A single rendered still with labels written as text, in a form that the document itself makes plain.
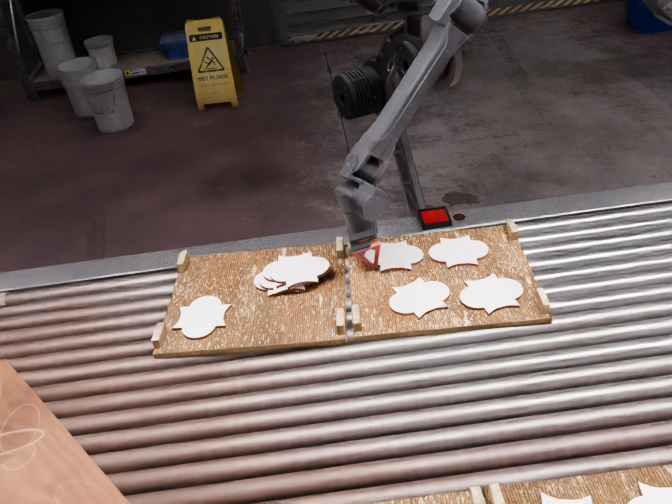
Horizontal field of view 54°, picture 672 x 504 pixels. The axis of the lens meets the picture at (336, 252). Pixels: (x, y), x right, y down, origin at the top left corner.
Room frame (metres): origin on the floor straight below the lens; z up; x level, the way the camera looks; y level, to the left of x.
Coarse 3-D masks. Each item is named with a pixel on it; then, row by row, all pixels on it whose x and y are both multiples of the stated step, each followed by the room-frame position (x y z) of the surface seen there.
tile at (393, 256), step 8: (384, 248) 1.30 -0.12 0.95; (392, 248) 1.30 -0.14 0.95; (400, 248) 1.29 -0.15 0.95; (408, 248) 1.29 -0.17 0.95; (416, 248) 1.29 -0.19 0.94; (368, 256) 1.27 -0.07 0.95; (384, 256) 1.27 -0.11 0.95; (392, 256) 1.26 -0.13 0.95; (400, 256) 1.26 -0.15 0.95; (408, 256) 1.26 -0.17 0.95; (416, 256) 1.26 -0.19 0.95; (384, 264) 1.23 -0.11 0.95; (392, 264) 1.23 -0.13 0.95; (400, 264) 1.23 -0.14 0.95; (408, 264) 1.23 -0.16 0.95; (416, 264) 1.24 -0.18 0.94
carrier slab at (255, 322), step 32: (192, 256) 1.39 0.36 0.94; (224, 256) 1.37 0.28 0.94; (256, 256) 1.35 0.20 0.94; (288, 256) 1.34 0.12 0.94; (320, 256) 1.32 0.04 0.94; (192, 288) 1.26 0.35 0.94; (224, 288) 1.24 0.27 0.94; (320, 288) 1.20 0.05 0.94; (224, 320) 1.13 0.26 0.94; (256, 320) 1.11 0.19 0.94; (288, 320) 1.10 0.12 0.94; (320, 320) 1.09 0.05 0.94; (160, 352) 1.05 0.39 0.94; (192, 352) 1.04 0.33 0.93; (224, 352) 1.04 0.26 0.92
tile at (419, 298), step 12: (396, 288) 1.15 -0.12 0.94; (408, 288) 1.14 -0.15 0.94; (420, 288) 1.14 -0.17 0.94; (432, 288) 1.13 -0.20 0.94; (444, 288) 1.13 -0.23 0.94; (396, 300) 1.11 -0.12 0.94; (408, 300) 1.10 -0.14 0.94; (420, 300) 1.10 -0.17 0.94; (432, 300) 1.09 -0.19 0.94; (444, 300) 1.09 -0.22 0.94; (396, 312) 1.07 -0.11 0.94; (408, 312) 1.06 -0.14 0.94; (420, 312) 1.06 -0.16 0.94
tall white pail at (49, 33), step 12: (36, 12) 5.63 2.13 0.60; (48, 12) 5.66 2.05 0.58; (60, 12) 5.50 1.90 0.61; (36, 24) 5.39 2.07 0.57; (48, 24) 5.40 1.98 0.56; (60, 24) 5.46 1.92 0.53; (36, 36) 5.41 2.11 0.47; (48, 36) 5.39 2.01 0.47; (60, 36) 5.44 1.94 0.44; (48, 48) 5.39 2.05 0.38; (60, 48) 5.42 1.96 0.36; (72, 48) 5.52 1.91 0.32; (48, 60) 5.40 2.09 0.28; (60, 60) 5.40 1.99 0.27; (48, 72) 5.44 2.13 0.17
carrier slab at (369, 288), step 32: (352, 256) 1.30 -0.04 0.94; (512, 256) 1.22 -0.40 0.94; (352, 288) 1.18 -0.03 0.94; (384, 288) 1.16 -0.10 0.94; (352, 320) 1.07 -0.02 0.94; (384, 320) 1.06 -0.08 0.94; (416, 320) 1.05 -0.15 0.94; (448, 320) 1.03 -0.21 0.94; (480, 320) 1.02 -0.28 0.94; (512, 320) 1.01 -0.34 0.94; (544, 320) 1.00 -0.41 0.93
